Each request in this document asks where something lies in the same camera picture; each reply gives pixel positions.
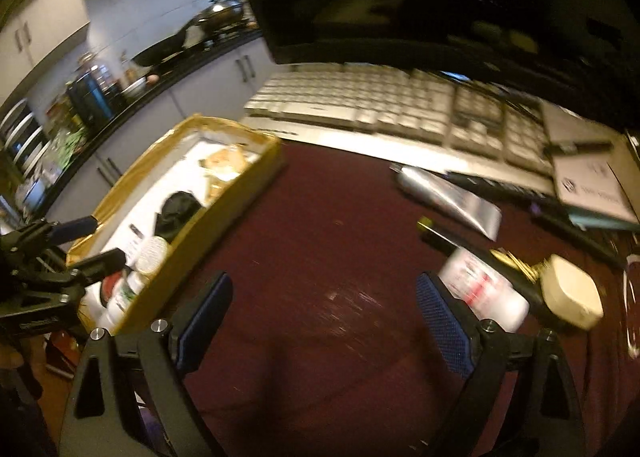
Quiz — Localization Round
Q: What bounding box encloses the white pill bottle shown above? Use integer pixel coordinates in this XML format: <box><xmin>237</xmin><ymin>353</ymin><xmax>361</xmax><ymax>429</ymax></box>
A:
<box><xmin>438</xmin><ymin>248</ymin><xmax>529</xmax><ymax>333</ymax></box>

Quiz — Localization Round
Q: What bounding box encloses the cheese crackers packet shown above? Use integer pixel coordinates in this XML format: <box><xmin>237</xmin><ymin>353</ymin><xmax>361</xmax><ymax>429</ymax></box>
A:
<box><xmin>198</xmin><ymin>143</ymin><xmax>258</xmax><ymax>206</ymax></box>

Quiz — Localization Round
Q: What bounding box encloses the white power adapter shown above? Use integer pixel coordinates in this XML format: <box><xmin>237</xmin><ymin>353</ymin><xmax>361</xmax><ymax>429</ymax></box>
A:
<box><xmin>105</xmin><ymin>223</ymin><xmax>146</xmax><ymax>266</ymax></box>

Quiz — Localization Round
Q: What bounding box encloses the cream round lid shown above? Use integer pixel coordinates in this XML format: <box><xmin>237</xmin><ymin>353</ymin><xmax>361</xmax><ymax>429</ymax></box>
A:
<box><xmin>134</xmin><ymin>236</ymin><xmax>170</xmax><ymax>278</ymax></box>

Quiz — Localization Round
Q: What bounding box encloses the gold cardboard box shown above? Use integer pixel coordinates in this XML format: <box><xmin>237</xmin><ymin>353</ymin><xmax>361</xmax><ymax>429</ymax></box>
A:
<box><xmin>67</xmin><ymin>114</ymin><xmax>285</xmax><ymax>335</ymax></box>

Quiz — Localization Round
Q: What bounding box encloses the black plastic spool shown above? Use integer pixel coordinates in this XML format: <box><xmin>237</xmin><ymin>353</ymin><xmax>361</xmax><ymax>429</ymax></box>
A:
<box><xmin>154</xmin><ymin>191</ymin><xmax>203</xmax><ymax>243</ymax></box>

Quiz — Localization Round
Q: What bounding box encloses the silver tube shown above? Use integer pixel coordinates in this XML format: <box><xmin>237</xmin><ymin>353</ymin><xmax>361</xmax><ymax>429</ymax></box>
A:
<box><xmin>390</xmin><ymin>163</ymin><xmax>502</xmax><ymax>241</ymax></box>

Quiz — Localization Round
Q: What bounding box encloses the dark red table cloth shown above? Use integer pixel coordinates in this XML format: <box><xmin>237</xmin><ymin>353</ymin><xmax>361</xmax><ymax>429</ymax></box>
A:
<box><xmin>134</xmin><ymin>140</ymin><xmax>640</xmax><ymax>457</ymax></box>

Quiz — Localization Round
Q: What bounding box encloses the cream plastic case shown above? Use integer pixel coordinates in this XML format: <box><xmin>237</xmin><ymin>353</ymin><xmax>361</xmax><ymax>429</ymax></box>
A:
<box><xmin>539</xmin><ymin>255</ymin><xmax>603</xmax><ymax>331</ymax></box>

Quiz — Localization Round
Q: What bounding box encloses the dark blue kettle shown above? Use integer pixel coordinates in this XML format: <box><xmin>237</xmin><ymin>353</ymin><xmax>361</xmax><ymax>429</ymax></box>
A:
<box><xmin>66</xmin><ymin>72</ymin><xmax>115</xmax><ymax>136</ymax></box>

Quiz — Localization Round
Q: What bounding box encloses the black pen by keyboard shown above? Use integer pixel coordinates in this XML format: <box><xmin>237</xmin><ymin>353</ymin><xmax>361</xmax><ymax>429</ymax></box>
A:
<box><xmin>444</xmin><ymin>172</ymin><xmax>561</xmax><ymax>206</ymax></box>

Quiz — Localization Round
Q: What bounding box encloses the purple capped pen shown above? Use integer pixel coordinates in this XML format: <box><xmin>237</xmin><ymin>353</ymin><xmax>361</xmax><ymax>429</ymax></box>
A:
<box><xmin>529</xmin><ymin>203</ymin><xmax>624</xmax><ymax>269</ymax></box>

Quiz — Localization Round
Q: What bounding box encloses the study notebook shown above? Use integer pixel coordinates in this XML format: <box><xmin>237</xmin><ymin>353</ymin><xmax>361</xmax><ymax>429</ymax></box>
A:
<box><xmin>541</xmin><ymin>102</ymin><xmax>639</xmax><ymax>229</ymax></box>

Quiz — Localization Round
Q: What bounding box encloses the black pen on notebook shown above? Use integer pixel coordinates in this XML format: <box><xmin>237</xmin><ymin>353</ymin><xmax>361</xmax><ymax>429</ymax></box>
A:
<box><xmin>542</xmin><ymin>140</ymin><xmax>613</xmax><ymax>157</ymax></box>

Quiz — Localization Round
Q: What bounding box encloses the white keyboard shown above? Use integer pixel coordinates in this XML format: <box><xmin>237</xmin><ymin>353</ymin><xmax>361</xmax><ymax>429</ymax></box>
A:
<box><xmin>244</xmin><ymin>64</ymin><xmax>553</xmax><ymax>176</ymax></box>

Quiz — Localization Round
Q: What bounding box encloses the black wok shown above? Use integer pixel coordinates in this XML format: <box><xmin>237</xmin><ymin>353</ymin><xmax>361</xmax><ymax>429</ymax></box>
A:
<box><xmin>132</xmin><ymin>19</ymin><xmax>198</xmax><ymax>67</ymax></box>

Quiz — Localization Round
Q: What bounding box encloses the steel lidded pot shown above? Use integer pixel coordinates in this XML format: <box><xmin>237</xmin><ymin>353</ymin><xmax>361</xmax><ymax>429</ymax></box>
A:
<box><xmin>193</xmin><ymin>0</ymin><xmax>244</xmax><ymax>35</ymax></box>

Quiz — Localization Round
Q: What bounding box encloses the black monitor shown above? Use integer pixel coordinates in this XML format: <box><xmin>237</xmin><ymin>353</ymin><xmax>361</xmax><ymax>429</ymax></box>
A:
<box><xmin>248</xmin><ymin>0</ymin><xmax>639</xmax><ymax>131</ymax></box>

